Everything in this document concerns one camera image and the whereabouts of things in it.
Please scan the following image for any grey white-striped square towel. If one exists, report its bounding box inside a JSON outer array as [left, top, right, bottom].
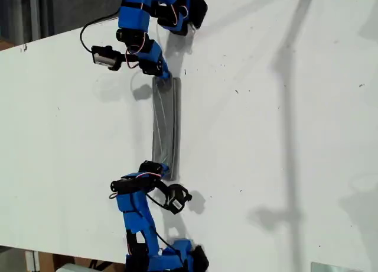
[[151, 76, 182, 182]]

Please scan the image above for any black camera cable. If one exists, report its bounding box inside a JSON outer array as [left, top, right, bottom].
[[80, 12, 120, 53], [145, 193, 172, 211]]

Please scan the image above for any silver black camera box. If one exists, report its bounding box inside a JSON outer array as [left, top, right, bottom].
[[90, 44, 122, 72]]

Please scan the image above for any white plastic container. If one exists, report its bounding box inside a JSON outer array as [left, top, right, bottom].
[[54, 263, 93, 272]]

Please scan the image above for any white table leg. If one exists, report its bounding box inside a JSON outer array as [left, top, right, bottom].
[[24, 250, 41, 272]]

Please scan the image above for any black camera stalk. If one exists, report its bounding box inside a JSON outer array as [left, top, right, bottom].
[[153, 179, 171, 196], [118, 50, 140, 66]]

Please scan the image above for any grey metal pole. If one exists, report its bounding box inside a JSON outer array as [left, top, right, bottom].
[[28, 0, 41, 41]]

